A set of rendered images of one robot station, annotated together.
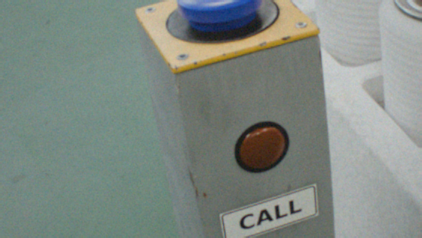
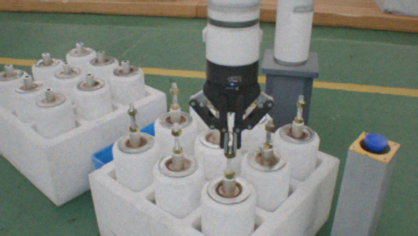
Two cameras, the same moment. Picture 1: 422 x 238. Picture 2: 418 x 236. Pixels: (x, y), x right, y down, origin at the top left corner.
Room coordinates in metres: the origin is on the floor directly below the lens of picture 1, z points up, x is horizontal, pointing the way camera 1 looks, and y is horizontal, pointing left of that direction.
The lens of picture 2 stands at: (0.98, 0.29, 0.70)
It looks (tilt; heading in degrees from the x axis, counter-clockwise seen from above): 30 degrees down; 233
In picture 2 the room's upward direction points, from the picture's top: straight up
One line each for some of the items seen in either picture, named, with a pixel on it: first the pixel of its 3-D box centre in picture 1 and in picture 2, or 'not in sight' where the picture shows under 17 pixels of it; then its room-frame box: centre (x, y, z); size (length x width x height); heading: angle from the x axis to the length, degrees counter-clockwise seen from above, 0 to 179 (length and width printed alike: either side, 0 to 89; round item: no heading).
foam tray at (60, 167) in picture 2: not in sight; (76, 122); (0.67, -0.80, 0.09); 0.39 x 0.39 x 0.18; 11
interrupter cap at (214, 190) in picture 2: not in sight; (228, 190); (0.63, -0.13, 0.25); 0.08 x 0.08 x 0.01
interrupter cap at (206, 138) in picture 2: not in sight; (217, 138); (0.54, -0.27, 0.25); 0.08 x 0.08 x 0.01
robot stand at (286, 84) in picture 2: not in sight; (285, 109); (0.20, -0.41, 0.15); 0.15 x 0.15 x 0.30; 42
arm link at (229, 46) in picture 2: not in sight; (232, 30); (0.62, -0.15, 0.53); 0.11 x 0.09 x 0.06; 51
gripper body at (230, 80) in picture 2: not in sight; (231, 81); (0.63, -0.13, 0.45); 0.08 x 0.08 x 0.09
